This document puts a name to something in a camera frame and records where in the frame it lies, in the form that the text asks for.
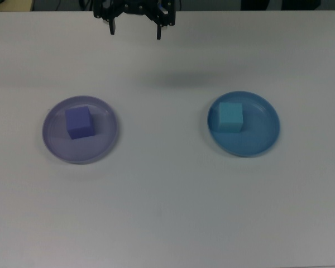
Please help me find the purple plastic plate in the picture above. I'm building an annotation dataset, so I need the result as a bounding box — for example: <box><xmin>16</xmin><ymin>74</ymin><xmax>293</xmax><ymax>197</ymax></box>
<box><xmin>42</xmin><ymin>95</ymin><xmax>119</xmax><ymax>165</ymax></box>

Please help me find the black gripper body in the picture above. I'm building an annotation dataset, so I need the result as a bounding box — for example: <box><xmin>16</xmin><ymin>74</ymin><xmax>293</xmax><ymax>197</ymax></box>
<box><xmin>111</xmin><ymin>0</ymin><xmax>160</xmax><ymax>16</ymax></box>

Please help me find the blue plastic plate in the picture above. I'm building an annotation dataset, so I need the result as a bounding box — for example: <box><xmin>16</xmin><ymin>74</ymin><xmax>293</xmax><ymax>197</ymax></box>
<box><xmin>207</xmin><ymin>91</ymin><xmax>281</xmax><ymax>157</ymax></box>

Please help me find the purple foam cube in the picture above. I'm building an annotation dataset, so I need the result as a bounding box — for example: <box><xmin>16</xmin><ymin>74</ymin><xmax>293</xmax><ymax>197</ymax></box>
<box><xmin>64</xmin><ymin>106</ymin><xmax>97</xmax><ymax>140</ymax></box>

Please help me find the brown wooden board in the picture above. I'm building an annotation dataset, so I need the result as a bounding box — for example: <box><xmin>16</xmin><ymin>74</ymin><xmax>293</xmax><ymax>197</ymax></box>
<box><xmin>0</xmin><ymin>0</ymin><xmax>33</xmax><ymax>12</ymax></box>

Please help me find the teal foam cube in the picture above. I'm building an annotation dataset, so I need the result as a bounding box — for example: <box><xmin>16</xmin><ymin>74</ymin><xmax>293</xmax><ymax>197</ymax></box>
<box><xmin>218</xmin><ymin>102</ymin><xmax>244</xmax><ymax>133</ymax></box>

